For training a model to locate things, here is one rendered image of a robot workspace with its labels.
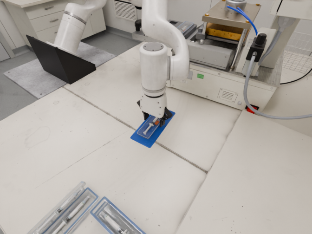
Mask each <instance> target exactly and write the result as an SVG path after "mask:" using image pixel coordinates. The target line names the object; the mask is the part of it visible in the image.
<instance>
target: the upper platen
mask: <svg viewBox="0 0 312 234"><path fill-rule="evenodd" d="M251 28H252V26H251ZM251 28H250V29H249V30H247V33H246V35H245V38H244V41H243V43H242V45H243V44H244V42H245V40H246V38H247V36H248V34H249V32H250V30H251ZM242 30H243V28H238V27H232V26H225V25H220V24H215V23H208V24H207V29H206V33H207V36H206V38H208V39H215V40H219V41H224V42H228V43H233V44H238V42H239V39H240V37H241V33H242Z"/></svg>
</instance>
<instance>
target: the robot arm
mask: <svg viewBox="0 0 312 234"><path fill-rule="evenodd" d="M84 1H85V3H84V4H83V5H81V4H76V3H68V4H67V5H66V8H65V11H64V14H63V17H62V20H61V23H60V26H59V29H58V32H57V35H56V38H55V41H54V44H52V43H50V42H46V43H47V44H50V45H52V46H54V47H58V49H61V50H63V51H65V52H68V53H70V54H72V55H75V56H77V57H79V58H82V57H81V56H79V55H77V54H76V52H77V49H78V46H79V43H80V41H81V38H82V35H83V32H84V29H85V26H86V23H87V20H88V18H89V16H90V15H91V14H92V13H93V12H95V11H97V10H99V9H101V8H103V7H104V6H105V4H106V2H107V0H84ZM128 1H129V2H130V3H131V4H133V5H135V6H137V7H142V31H143V33H144V34H145V35H146V36H148V37H150V38H153V39H157V40H159V41H162V42H164V43H166V44H168V45H169V46H170V47H171V48H172V49H173V50H174V52H175V56H168V55H167V54H168V49H167V47H166V45H164V44H162V43H159V42H149V43H145V44H143V45H141V46H140V48H139V53H140V66H141V79H142V82H141V85H142V91H141V97H140V100H138V101H137V104H138V105H139V107H140V109H141V110H142V113H143V116H144V120H146V119H147V118H148V117H149V114H151V115H153V116H155V117H158V118H160V119H161V120H160V127H162V126H163V125H165V120H167V119H169V118H171V117H172V116H173V114H172V113H171V112H170V111H169V110H168V109H167V96H166V92H165V90H166V81H167V80H184V79H186V78H187V77H188V75H189V66H190V63H189V48H188V44H187V42H186V39H185V37H184V36H183V34H182V33H181V32H180V31H179V30H178V29H177V28H176V27H175V26H173V25H172V24H171V23H169V22H168V0H128ZM165 113H166V114H167V115H166V114H165Z"/></svg>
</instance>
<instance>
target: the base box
mask: <svg viewBox="0 0 312 234"><path fill-rule="evenodd" d="M244 84H245V79H244V78H240V77H236V76H233V75H229V74H225V73H222V72H218V71H214V70H211V69H207V68H203V67H199V66H196V65H192V64H190V66H189V75H188V77H187V78H186V79H184V80H167V81H166V86H167V87H170V88H171V87H173V88H176V89H179V90H182V91H185V92H189V93H192V94H195V95H198V96H200V97H203V98H207V99H210V100H213V101H216V102H218V103H221V104H225V105H228V106H231V107H234V108H237V109H240V110H245V111H248V112H251V113H253V114H255V115H258V116H260V115H259V114H257V113H255V112H253V111H252V110H251V109H249V107H248V106H247V105H246V103H245V101H244V96H243V91H244ZM276 89H277V87H274V86H270V85H266V84H262V83H258V82H255V81H252V80H249V82H248V86H247V99H248V102H249V103H250V105H251V106H252V107H253V108H254V109H256V110H257V111H259V112H261V113H262V111H263V110H264V108H265V106H266V105H267V103H268V102H269V100H270V98H271V97H272V95H273V94H274V92H275V91H276Z"/></svg>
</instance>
